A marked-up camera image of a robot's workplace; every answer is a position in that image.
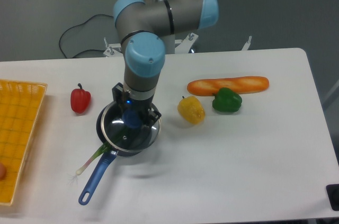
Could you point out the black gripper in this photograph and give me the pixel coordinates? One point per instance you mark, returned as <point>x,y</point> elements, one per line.
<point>136,106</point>

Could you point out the glass pot lid blue knob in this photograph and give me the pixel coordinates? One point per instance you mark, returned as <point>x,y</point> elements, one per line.
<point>126,136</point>

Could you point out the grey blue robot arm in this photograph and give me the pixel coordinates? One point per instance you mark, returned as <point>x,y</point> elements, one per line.
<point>144,58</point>

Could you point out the dark blue saucepan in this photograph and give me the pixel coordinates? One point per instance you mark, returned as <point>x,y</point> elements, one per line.
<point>96,176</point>

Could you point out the yellow bell pepper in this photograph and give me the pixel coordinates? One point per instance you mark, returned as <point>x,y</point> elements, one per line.
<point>191,109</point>

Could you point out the green onion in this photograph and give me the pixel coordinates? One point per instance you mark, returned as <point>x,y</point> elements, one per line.
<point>104,148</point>

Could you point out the red bell pepper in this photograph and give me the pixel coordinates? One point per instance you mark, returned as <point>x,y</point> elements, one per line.
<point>79,99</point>

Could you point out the green bell pepper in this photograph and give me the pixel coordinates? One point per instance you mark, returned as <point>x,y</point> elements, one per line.
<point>227,101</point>

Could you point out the orange baguette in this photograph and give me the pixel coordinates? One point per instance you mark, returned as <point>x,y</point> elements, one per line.
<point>239,85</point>

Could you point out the yellow woven basket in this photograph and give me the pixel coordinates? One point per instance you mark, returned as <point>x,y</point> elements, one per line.
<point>20,106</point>

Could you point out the orange round item in basket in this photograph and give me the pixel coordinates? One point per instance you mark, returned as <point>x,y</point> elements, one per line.
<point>3,171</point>

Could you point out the black corner object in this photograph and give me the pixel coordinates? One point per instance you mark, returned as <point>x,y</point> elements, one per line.
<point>333,195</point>

